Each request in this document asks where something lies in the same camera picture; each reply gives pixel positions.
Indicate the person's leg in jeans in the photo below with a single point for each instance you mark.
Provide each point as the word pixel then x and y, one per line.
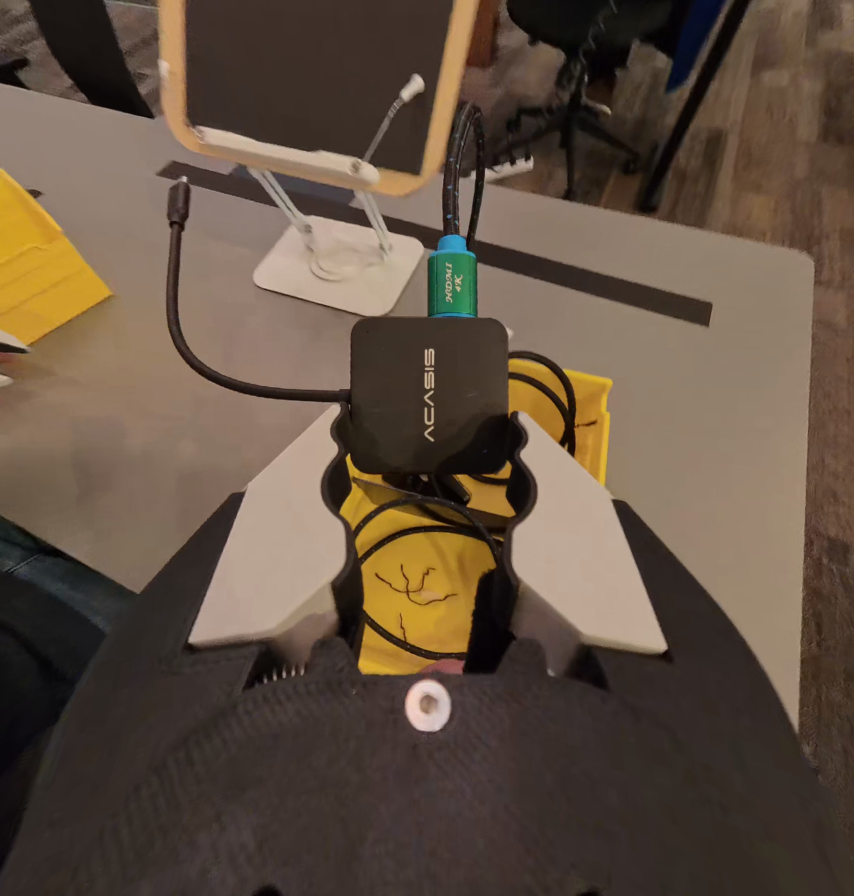
pixel 35 567

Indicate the grey panel with wooden rim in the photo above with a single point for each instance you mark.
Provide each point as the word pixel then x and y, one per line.
pixel 315 70

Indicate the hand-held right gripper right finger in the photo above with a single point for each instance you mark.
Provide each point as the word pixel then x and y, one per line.
pixel 588 560

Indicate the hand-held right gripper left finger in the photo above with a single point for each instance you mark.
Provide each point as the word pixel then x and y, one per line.
pixel 266 560

